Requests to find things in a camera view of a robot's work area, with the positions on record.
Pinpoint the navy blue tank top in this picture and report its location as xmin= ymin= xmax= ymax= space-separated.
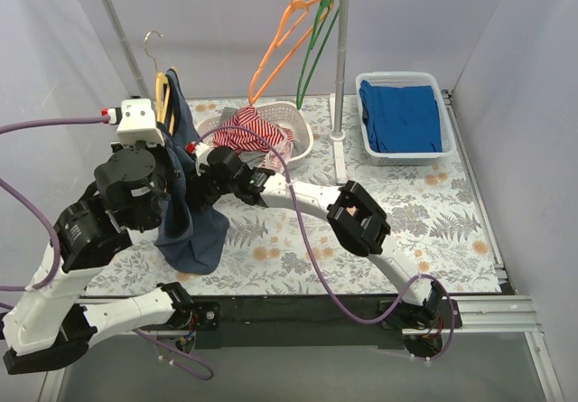
xmin=154 ymin=69 xmax=229 ymax=276

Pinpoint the yellow clothes hanger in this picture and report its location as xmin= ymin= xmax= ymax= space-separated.
xmin=144 ymin=30 xmax=175 ymax=136

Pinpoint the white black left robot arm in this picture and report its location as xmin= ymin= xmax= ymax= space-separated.
xmin=1 ymin=142 xmax=193 ymax=375

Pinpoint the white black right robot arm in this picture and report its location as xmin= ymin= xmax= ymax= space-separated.
xmin=185 ymin=143 xmax=443 ymax=329

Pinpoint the orange clothes hanger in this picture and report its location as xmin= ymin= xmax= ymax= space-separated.
xmin=247 ymin=0 xmax=335 ymax=105

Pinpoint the green clothes hanger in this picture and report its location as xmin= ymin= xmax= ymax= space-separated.
xmin=295 ymin=0 xmax=340 ymax=109

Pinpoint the grey garment in basket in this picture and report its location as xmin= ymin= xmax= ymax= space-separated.
xmin=213 ymin=106 xmax=272 ymax=154

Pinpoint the red white striped garment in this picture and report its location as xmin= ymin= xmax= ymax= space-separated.
xmin=212 ymin=106 xmax=294 ymax=173

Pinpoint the white oval laundry basket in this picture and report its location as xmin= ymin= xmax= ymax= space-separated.
xmin=197 ymin=101 xmax=313 ymax=167

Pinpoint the floral table mat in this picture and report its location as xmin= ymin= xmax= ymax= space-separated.
xmin=87 ymin=96 xmax=499 ymax=296

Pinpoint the blue folded cloth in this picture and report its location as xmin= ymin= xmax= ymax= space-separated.
xmin=359 ymin=80 xmax=443 ymax=154

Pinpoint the white rectangular basket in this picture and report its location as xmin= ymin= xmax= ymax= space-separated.
xmin=356 ymin=71 xmax=457 ymax=166

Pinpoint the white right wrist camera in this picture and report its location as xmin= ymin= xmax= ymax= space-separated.
xmin=185 ymin=142 xmax=212 ymax=175

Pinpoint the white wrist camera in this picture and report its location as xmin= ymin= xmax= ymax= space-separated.
xmin=185 ymin=142 xmax=212 ymax=175
xmin=101 ymin=98 xmax=164 ymax=147

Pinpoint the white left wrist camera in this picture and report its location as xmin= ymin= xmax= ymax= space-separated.
xmin=101 ymin=98 xmax=164 ymax=147

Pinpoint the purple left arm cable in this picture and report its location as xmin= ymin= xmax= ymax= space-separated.
xmin=0 ymin=115 xmax=215 ymax=381

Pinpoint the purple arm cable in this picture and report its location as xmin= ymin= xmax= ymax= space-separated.
xmin=196 ymin=125 xmax=455 ymax=363
xmin=0 ymin=115 xmax=215 ymax=381

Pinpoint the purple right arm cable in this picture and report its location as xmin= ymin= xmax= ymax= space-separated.
xmin=196 ymin=125 xmax=455 ymax=363

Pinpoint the aluminium frame rail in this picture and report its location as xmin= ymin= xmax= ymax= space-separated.
xmin=40 ymin=295 xmax=563 ymax=401

